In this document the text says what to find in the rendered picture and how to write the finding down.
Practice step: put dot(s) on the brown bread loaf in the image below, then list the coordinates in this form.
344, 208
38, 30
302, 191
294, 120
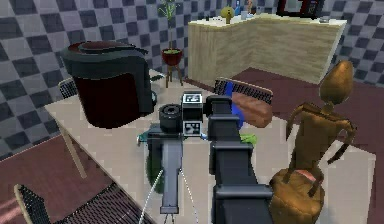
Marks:
253, 110

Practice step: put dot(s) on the black framed box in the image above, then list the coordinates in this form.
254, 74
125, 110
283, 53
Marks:
300, 8

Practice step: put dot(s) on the dark green bottle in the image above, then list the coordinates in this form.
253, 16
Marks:
154, 173

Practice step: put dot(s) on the white cup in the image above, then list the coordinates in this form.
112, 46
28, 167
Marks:
244, 15

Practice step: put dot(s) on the brown figure statue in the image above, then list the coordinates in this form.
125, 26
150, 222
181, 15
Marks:
316, 140

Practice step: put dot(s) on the house plant in red pot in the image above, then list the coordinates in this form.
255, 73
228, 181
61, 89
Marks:
172, 56

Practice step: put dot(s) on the beige table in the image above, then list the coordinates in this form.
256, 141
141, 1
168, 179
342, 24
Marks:
116, 150

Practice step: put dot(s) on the pale wooden counter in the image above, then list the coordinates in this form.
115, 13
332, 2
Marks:
266, 50

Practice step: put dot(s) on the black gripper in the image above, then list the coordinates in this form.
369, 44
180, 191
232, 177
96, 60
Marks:
170, 116

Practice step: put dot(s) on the black and red coffee machine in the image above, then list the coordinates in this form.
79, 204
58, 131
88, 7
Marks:
106, 86

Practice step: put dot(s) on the bright green lump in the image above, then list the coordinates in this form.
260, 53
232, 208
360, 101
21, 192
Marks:
248, 138

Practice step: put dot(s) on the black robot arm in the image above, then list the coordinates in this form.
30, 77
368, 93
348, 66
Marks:
233, 166

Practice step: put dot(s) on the small blue bottle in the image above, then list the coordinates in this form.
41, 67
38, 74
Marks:
238, 8

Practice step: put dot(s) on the small teal thing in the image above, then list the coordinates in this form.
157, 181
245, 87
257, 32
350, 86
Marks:
142, 138

